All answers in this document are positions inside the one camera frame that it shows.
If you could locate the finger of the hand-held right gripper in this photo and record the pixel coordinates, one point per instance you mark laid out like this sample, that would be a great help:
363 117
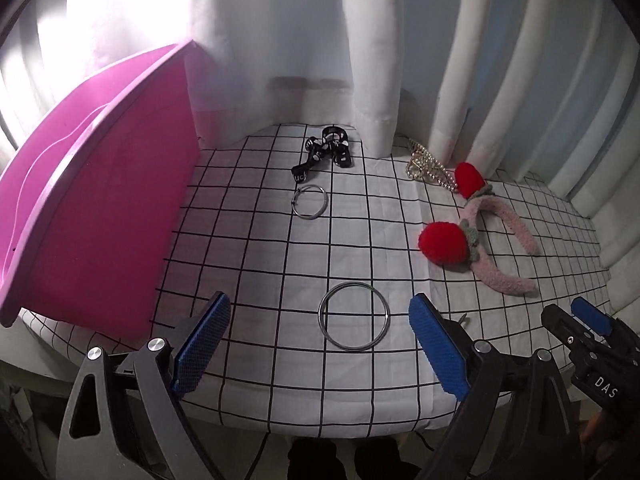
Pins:
592 316
565 327

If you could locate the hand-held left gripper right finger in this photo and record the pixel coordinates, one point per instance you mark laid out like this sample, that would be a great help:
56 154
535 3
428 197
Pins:
440 347

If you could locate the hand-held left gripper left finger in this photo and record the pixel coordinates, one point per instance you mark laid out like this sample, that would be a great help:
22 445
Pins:
200 345

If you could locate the pink strawberry plush headband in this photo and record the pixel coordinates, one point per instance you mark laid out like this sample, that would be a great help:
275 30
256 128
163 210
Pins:
500 280

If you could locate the large metal bangle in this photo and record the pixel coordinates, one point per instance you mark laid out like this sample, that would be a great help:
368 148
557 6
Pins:
319 316

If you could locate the small metal bangle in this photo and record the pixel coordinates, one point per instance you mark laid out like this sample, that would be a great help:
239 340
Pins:
325 202

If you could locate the pink plastic basin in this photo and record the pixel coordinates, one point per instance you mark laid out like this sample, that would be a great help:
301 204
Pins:
100 185

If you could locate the black wrist watch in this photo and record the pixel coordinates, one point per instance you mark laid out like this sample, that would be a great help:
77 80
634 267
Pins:
320 147

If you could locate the small metal clip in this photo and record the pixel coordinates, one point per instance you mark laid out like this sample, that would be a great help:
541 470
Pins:
462 318

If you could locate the black checked white tablecloth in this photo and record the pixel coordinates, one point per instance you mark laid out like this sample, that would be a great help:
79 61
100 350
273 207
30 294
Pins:
250 260

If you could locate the white curtain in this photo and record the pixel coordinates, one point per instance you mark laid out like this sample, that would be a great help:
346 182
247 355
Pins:
300 35

